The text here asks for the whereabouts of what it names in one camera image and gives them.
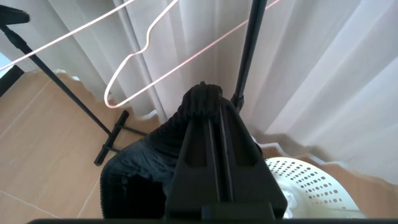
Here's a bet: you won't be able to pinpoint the pink clothes hanger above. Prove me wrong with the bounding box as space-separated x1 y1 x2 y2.
0 0 136 72
104 0 280 109

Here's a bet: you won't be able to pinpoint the beige curtain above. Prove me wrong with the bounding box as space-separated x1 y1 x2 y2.
0 0 398 184

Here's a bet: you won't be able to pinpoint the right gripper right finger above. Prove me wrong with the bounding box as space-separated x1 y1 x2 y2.
217 99 289 218

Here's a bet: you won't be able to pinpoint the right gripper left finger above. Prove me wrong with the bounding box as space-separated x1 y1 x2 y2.
164 117 225 218

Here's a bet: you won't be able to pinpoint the white laundry basket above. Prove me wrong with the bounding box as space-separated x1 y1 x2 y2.
264 157 368 218

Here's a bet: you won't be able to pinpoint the black shorts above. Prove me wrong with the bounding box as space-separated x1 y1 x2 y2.
99 81 264 218

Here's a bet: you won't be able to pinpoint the black clothes rack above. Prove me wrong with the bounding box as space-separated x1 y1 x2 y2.
0 0 268 167

